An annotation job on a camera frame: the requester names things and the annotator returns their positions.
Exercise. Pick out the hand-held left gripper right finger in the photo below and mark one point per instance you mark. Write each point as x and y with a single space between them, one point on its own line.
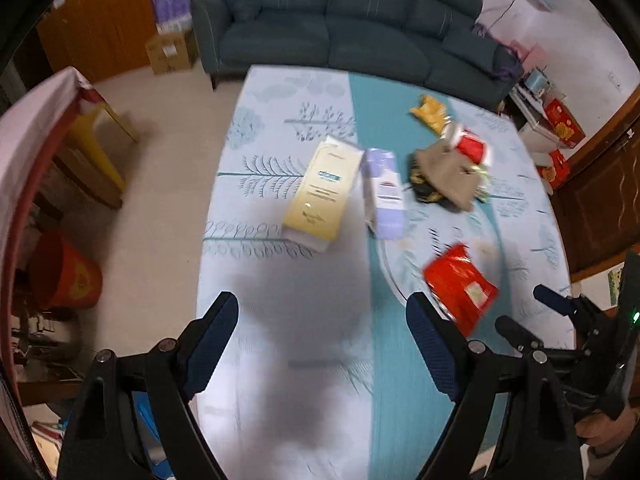
435 355

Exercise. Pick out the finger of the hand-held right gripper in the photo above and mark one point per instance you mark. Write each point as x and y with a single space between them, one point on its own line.
552 297
522 340

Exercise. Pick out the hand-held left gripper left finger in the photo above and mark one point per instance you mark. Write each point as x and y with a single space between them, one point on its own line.
210 355

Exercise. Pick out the shiny red packet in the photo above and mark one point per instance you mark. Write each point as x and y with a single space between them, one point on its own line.
457 280

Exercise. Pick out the green gold wrapper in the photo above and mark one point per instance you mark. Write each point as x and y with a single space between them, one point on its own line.
482 185

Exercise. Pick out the large brown paper bag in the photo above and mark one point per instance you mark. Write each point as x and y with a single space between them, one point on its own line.
445 172

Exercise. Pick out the lavender cardboard box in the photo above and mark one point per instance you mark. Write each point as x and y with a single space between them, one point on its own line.
385 195

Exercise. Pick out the red paper cup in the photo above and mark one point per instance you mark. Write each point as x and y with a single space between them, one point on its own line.
471 149

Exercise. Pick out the black gold patterned packet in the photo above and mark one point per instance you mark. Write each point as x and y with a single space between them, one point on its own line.
420 186

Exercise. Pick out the cream cardboard box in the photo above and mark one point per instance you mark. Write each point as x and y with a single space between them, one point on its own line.
320 195

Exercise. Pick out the yellow snack packet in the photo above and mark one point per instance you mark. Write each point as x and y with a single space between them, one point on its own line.
430 112

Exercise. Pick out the person's right hand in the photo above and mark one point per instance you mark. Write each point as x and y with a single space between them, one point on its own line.
605 435

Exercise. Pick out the table with patterned cloth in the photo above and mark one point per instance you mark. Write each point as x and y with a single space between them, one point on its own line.
280 310

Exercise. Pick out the blue plastic bag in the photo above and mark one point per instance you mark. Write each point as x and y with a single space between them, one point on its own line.
150 435

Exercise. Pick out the wooden door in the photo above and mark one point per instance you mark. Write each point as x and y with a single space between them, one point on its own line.
600 195

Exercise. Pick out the red gift bag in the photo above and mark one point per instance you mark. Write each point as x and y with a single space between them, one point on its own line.
554 170

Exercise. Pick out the red bucket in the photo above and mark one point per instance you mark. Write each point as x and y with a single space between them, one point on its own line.
65 272

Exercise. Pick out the red gift box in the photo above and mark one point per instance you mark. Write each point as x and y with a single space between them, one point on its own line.
564 122

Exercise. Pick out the white side cabinet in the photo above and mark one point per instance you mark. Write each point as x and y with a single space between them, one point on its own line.
532 120

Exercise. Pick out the light blue canister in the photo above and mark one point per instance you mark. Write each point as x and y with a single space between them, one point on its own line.
537 81

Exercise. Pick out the yellow plastic stool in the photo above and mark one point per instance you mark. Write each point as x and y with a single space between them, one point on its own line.
97 150

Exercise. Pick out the purple bag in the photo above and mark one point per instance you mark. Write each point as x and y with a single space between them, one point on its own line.
505 55

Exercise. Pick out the square dark teal cushion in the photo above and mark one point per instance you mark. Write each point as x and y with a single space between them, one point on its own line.
470 46

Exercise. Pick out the side table with pink cloth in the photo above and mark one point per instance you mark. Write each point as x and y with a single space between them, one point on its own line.
30 160

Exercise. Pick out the brown cardboard box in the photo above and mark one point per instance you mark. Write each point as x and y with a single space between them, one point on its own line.
170 52

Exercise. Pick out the dark teal sofa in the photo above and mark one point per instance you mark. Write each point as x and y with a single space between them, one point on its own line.
350 25

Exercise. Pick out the stack of purple packs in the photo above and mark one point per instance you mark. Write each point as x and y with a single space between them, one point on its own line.
172 5

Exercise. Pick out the wooden wardrobe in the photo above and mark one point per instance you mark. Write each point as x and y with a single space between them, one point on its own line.
100 20

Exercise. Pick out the round dark teal cushion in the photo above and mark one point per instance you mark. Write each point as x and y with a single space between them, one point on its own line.
240 0

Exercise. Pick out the children's wall poster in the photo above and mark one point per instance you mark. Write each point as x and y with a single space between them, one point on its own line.
615 286

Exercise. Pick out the wall socket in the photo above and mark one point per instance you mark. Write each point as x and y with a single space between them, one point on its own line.
615 81

